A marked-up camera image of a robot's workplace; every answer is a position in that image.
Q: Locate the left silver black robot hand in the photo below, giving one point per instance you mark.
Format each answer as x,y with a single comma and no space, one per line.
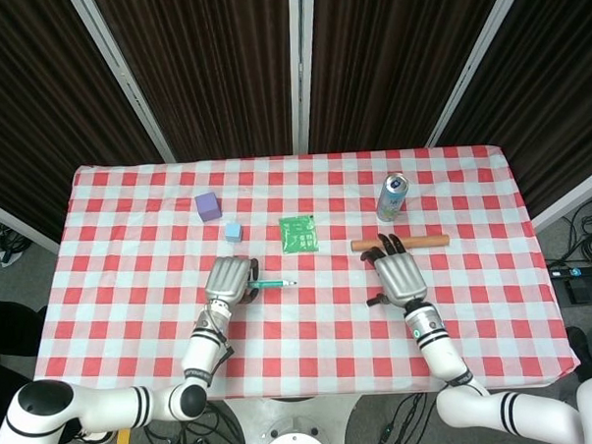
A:
227,279

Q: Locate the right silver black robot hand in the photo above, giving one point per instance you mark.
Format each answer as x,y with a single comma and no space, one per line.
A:
401,279

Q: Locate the green white marker body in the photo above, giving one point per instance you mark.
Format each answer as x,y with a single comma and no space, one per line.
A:
271,283

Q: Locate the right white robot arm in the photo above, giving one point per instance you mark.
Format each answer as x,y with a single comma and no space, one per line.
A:
444,358

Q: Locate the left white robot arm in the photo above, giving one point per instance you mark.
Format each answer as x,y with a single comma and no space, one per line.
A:
203,349

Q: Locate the wooden rolling pin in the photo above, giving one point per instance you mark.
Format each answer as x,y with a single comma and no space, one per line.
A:
424,241

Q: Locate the light blue cube block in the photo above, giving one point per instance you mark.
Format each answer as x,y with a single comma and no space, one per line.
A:
233,232

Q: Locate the purple cube block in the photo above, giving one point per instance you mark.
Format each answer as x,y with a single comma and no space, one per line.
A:
208,207

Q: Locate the light blue drink can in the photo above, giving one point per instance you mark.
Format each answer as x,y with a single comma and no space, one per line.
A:
391,200

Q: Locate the green sachet packet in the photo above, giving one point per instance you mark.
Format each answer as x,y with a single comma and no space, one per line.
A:
299,235

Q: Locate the red white checkered tablecloth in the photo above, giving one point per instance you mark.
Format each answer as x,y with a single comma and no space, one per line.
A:
311,339

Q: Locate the black power adapter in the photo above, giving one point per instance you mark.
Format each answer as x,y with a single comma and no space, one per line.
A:
580,290

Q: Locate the black white sneaker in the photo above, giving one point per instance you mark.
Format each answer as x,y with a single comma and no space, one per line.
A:
96,437

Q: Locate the dark brown partition panel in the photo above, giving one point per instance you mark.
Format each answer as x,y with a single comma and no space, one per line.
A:
551,98
392,65
211,73
36,120

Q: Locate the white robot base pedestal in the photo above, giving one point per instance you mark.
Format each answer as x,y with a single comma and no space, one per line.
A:
292,424

